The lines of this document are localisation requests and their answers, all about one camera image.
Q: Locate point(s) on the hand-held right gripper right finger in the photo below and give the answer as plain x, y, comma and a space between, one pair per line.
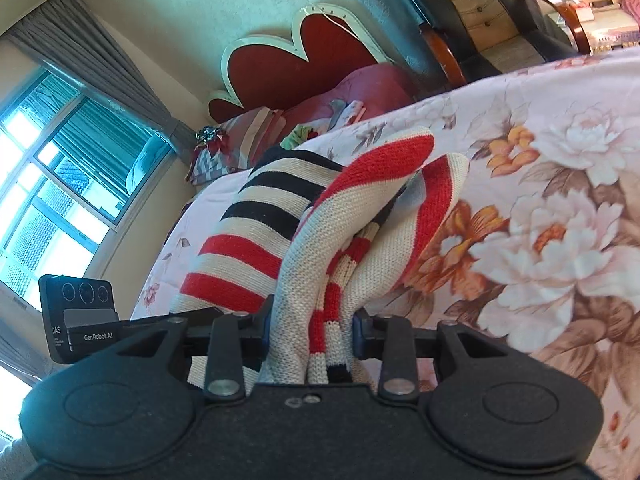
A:
357, 335

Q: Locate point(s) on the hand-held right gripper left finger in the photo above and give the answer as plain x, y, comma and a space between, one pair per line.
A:
230, 355

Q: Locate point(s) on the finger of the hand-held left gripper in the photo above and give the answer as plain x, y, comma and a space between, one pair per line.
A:
155, 321

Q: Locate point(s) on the striped knit sweater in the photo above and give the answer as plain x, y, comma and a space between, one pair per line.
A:
320, 245

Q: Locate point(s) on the folded clothes pile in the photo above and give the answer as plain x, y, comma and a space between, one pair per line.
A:
340, 112

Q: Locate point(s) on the large grid window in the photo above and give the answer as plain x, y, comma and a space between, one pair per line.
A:
65, 175

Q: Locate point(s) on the shiny gift bow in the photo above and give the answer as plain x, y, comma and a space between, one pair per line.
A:
209, 137

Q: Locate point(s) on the striped cushion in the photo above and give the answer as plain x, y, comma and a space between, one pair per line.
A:
245, 135

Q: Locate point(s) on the grey curtain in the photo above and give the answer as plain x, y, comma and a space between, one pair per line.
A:
100, 55

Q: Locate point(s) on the red heart-shaped board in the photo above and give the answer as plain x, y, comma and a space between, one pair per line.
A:
280, 60

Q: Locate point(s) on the cream nightstand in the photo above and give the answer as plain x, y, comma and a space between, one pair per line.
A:
605, 30

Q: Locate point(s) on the pink tissue box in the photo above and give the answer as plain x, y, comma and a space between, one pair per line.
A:
582, 12

